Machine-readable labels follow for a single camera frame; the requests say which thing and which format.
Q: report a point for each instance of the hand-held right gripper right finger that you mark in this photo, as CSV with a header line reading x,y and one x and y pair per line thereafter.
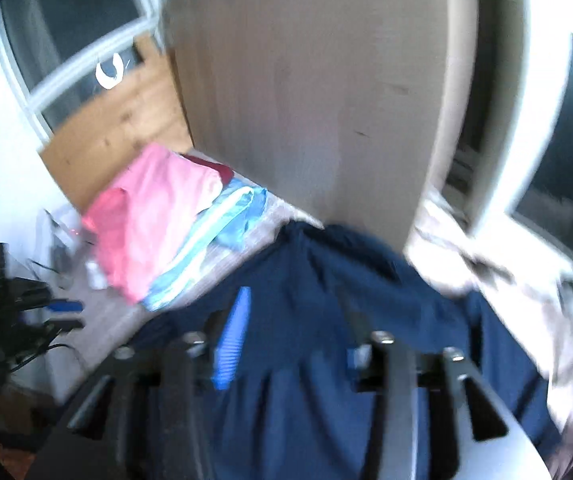
x,y
355,360

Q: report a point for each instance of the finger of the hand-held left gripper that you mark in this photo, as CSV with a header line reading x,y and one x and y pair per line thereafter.
x,y
64,326
66,306

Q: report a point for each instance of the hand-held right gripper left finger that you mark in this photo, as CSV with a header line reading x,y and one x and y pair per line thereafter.
x,y
231,340

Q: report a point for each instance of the navy blue garment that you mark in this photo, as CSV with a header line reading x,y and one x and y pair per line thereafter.
x,y
316,285

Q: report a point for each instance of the light blue folded clothes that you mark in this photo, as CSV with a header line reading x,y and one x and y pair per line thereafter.
x,y
236,225

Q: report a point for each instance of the pink folded clothes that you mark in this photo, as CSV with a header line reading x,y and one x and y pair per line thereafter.
x,y
151,210

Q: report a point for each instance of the clear plastic bottle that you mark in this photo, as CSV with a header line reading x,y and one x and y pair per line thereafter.
x,y
97,275

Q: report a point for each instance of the dark red garment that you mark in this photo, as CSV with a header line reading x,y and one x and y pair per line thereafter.
x,y
221,172

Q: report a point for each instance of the pine wood board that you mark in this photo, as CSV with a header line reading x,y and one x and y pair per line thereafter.
x,y
106,135

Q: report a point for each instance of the light wooden wardrobe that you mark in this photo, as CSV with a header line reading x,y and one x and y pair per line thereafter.
x,y
306,85

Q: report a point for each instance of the white framed window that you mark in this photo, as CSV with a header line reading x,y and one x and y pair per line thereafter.
x,y
66,20

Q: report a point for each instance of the white framed glass door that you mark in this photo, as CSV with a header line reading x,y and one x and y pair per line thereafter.
x,y
541,135

